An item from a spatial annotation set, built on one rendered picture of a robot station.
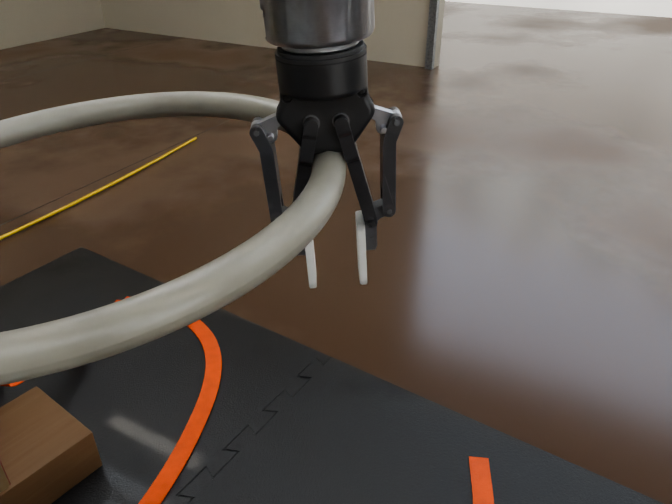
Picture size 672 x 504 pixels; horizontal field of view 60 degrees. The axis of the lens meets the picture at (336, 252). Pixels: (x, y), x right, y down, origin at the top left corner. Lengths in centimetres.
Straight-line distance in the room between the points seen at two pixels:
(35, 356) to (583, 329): 176
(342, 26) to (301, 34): 3
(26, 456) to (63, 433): 8
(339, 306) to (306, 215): 150
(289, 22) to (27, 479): 117
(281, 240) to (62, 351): 15
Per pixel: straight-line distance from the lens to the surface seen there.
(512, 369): 176
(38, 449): 147
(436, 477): 144
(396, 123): 51
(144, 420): 160
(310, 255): 56
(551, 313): 201
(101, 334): 36
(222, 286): 37
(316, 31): 45
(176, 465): 148
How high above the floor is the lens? 114
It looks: 31 degrees down
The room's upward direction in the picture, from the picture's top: straight up
